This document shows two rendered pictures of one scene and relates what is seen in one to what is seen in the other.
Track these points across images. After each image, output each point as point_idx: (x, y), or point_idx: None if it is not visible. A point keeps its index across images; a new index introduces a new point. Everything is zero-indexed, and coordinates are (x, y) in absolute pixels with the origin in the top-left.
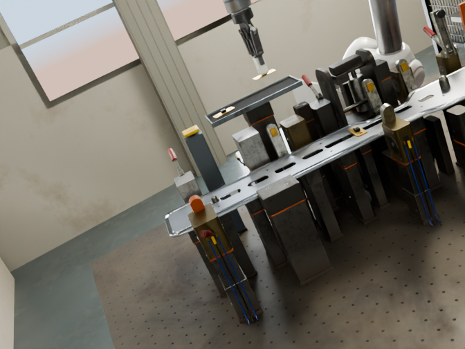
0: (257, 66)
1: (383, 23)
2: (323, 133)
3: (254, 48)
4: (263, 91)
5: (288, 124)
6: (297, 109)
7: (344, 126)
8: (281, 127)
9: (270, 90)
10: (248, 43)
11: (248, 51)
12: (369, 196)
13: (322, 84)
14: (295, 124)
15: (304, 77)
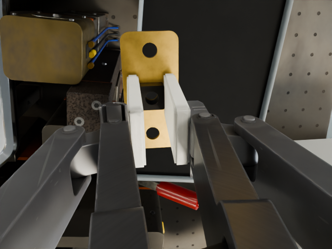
0: (167, 90)
1: None
2: (62, 103)
3: (52, 160)
4: (239, 71)
5: (17, 31)
6: (67, 91)
7: (8, 139)
8: (77, 21)
9: (212, 91)
10: (216, 170)
11: (267, 126)
12: (64, 92)
13: (88, 203)
14: (1, 47)
15: (185, 197)
